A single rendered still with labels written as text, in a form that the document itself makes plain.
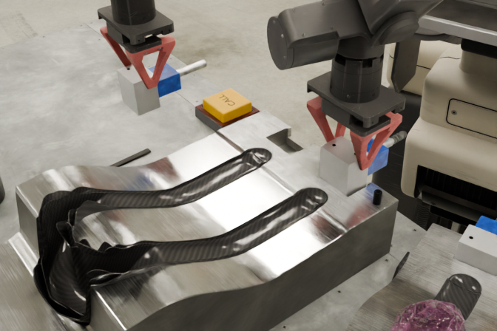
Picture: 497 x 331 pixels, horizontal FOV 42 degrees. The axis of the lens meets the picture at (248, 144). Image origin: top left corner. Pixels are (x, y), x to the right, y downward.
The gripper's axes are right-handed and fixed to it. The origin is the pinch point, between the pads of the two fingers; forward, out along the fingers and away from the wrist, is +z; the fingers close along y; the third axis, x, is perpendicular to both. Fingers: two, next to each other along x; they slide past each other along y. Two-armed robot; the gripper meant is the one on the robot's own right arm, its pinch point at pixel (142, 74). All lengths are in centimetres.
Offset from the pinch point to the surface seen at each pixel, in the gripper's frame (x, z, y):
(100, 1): 93, 98, -238
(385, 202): 13.2, 6.2, 35.4
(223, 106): 14.2, 11.7, -1.2
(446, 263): 14.2, 9.7, 44.5
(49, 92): -5.3, 15.1, -28.8
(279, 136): 12.4, 7.2, 15.7
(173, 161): -2.8, 6.7, 12.1
